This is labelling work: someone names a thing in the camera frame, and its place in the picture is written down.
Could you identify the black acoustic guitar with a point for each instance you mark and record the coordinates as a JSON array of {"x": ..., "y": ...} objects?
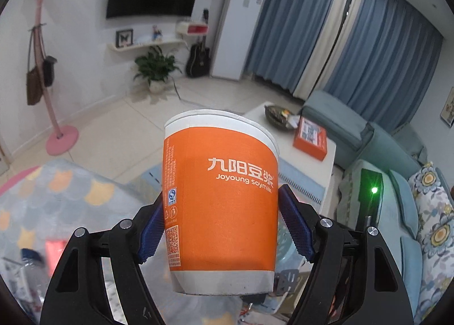
[{"x": 198, "y": 59}]

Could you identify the black shoulder bag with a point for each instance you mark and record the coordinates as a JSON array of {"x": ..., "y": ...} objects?
[{"x": 48, "y": 71}]

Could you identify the teal sofa cushion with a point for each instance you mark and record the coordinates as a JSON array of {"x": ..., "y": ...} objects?
[{"x": 404, "y": 201}]

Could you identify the white coffee table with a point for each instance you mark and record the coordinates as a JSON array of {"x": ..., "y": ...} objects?
[{"x": 273, "y": 140}]

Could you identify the framed wall picture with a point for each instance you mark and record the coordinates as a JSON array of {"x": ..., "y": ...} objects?
[{"x": 448, "y": 107}]

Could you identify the beige curtain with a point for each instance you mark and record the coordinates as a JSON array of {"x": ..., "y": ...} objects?
[{"x": 330, "y": 45}]

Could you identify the butterfly picture frame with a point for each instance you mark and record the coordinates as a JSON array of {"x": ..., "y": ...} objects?
[{"x": 124, "y": 38}]

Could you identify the white refrigerator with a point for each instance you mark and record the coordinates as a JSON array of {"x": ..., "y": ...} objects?
[{"x": 237, "y": 27}]

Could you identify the dark device with green light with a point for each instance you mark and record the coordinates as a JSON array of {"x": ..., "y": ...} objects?
[{"x": 370, "y": 179}]

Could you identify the blue curtain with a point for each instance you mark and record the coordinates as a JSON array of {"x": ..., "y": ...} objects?
[
  {"x": 287, "y": 27},
  {"x": 383, "y": 62}
]

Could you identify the floral pillow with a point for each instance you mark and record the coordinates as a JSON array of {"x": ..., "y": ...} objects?
[{"x": 438, "y": 225}]

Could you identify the red packet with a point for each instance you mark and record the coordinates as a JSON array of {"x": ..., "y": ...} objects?
[{"x": 55, "y": 254}]

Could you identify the orange paper cup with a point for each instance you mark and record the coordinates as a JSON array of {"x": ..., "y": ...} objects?
[{"x": 220, "y": 204}]

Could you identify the clear plastic bottle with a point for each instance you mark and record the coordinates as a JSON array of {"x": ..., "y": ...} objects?
[{"x": 32, "y": 279}]

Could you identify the white curved wall shelf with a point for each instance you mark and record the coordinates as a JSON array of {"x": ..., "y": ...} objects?
[{"x": 142, "y": 47}]

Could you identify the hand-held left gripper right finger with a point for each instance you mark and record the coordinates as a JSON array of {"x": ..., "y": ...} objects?
[{"x": 296, "y": 225}]

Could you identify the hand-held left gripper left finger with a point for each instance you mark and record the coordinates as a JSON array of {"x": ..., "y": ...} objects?
[{"x": 152, "y": 236}]

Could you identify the pink coat rack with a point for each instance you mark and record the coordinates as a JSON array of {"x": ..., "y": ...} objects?
[{"x": 62, "y": 140}]

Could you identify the orange cardboard box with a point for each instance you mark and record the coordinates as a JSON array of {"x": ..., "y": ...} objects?
[{"x": 310, "y": 139}]

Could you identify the light blue plastic basket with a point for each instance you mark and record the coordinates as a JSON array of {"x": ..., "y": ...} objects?
[{"x": 288, "y": 254}]

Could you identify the dark bowl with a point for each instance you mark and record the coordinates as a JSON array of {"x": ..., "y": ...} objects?
[{"x": 280, "y": 116}]

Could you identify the potted green plant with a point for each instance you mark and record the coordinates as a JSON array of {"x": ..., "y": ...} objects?
[{"x": 156, "y": 66}]

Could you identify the red and white wall box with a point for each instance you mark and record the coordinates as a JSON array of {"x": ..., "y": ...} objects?
[{"x": 195, "y": 29}]

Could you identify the teal sofa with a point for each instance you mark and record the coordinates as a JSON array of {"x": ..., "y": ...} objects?
[{"x": 333, "y": 112}]

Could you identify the brown shoulder bag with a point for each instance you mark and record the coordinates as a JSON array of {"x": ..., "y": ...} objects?
[{"x": 34, "y": 85}]

